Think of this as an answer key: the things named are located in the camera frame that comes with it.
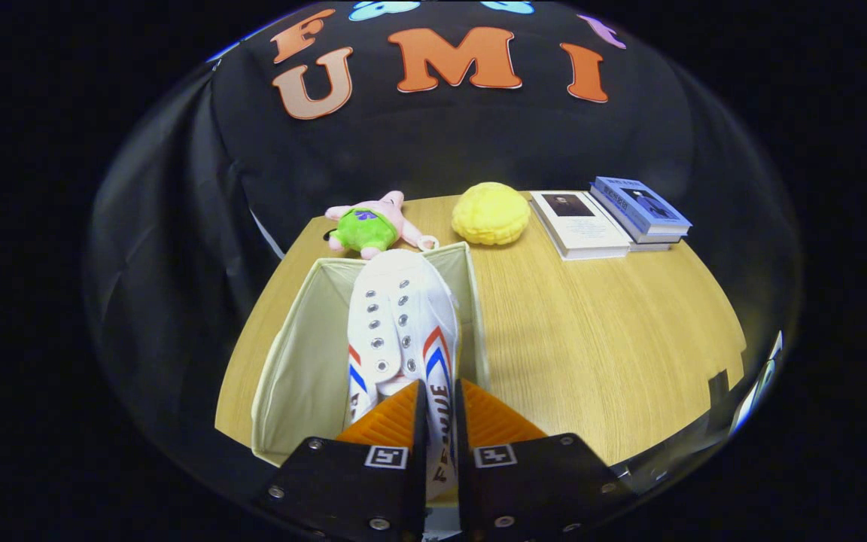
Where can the white striped canvas shoe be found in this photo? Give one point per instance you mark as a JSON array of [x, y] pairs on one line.
[[403, 301]]

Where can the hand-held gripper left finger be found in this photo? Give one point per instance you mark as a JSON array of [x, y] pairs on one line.
[[420, 467]]

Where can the white portrait cover book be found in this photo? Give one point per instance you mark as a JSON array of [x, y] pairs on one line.
[[584, 226]]

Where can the pink and green plush toy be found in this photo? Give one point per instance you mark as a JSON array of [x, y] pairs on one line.
[[366, 229]]

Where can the black backdrop cloth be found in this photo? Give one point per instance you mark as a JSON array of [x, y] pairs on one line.
[[177, 263]]

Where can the yellow plush ball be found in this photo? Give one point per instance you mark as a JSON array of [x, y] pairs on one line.
[[491, 214]]

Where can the blue cover book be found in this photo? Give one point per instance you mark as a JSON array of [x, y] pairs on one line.
[[644, 203]]

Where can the cream fabric storage box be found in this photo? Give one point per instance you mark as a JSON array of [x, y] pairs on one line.
[[305, 354]]

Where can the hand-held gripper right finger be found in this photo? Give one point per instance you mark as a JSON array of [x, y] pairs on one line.
[[462, 467]]

